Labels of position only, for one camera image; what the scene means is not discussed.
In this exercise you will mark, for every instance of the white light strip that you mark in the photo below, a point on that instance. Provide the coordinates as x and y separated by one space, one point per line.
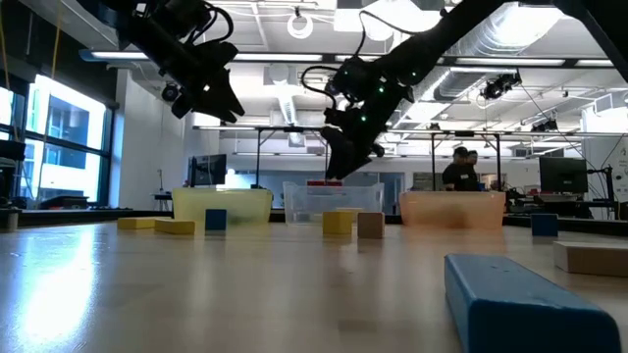
118 55
275 57
603 63
520 62
348 58

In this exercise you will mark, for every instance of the black computer monitor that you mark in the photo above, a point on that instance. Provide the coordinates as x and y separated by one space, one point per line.
208 170
563 174

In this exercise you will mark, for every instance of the red box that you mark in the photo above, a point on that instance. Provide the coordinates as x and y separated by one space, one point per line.
314 183

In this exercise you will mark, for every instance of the clear plastic bin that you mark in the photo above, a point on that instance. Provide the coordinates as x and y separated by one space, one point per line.
314 206

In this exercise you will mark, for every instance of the natural wood block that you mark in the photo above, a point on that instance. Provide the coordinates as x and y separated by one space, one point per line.
591 260

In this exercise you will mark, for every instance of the yellow translucent plastic bin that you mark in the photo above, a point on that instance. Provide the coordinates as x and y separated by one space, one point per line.
245 206

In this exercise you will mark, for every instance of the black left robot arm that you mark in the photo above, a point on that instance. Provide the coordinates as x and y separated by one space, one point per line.
147 29

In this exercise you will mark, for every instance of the long blue block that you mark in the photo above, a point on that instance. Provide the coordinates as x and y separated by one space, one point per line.
515 314

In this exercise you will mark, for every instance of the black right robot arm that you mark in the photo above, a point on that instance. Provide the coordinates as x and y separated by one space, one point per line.
427 44

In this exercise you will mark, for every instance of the small grey post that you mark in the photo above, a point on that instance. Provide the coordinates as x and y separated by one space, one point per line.
10 219

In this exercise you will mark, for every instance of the yellow cube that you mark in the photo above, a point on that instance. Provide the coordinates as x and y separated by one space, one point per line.
337 223

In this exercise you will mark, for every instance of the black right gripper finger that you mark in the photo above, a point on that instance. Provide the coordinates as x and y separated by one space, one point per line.
334 159
352 164

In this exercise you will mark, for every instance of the cluttered dark desk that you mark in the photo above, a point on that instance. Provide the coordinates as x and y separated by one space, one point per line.
549 208

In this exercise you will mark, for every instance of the natural wood cube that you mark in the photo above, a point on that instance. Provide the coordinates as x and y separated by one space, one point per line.
371 225

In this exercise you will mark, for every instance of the orange translucent plastic bin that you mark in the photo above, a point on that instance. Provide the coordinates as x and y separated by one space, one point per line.
481 211

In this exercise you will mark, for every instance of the small blue cube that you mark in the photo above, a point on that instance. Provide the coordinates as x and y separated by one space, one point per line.
216 220
544 225

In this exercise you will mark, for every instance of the black ceiling camera cluster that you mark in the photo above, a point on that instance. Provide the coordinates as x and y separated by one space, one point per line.
500 85

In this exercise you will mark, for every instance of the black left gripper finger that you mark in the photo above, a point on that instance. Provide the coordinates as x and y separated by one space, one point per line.
211 110
226 95

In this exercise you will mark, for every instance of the black background rig frame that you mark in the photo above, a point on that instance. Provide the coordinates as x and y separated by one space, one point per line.
258 162
498 162

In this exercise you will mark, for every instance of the black overhead beam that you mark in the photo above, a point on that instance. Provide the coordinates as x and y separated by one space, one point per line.
570 63

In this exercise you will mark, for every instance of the person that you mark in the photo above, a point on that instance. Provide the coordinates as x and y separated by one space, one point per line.
456 176
473 158

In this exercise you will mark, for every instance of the silver ribbed ceiling duct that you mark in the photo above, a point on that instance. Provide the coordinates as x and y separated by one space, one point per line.
456 83

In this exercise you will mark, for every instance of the large window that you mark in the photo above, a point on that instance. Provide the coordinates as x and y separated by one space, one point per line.
68 117

